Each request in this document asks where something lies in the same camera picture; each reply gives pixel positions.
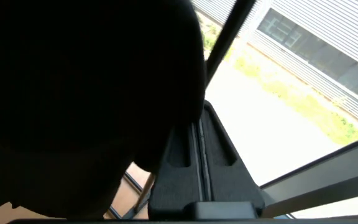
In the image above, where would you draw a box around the window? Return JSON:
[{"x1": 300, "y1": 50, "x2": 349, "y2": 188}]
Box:
[{"x1": 109, "y1": 0, "x2": 358, "y2": 220}]

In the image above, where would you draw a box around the black garment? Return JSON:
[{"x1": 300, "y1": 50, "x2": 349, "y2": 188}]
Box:
[{"x1": 0, "y1": 0, "x2": 206, "y2": 220}]

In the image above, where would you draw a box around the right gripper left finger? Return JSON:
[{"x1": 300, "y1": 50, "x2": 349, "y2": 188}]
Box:
[{"x1": 147, "y1": 123, "x2": 204, "y2": 218}]

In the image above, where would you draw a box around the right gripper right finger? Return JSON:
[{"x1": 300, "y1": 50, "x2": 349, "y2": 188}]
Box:
[{"x1": 198, "y1": 100, "x2": 266, "y2": 218}]

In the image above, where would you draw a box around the black clothes rack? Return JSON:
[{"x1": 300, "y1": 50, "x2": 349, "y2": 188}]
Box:
[{"x1": 107, "y1": 0, "x2": 257, "y2": 220}]

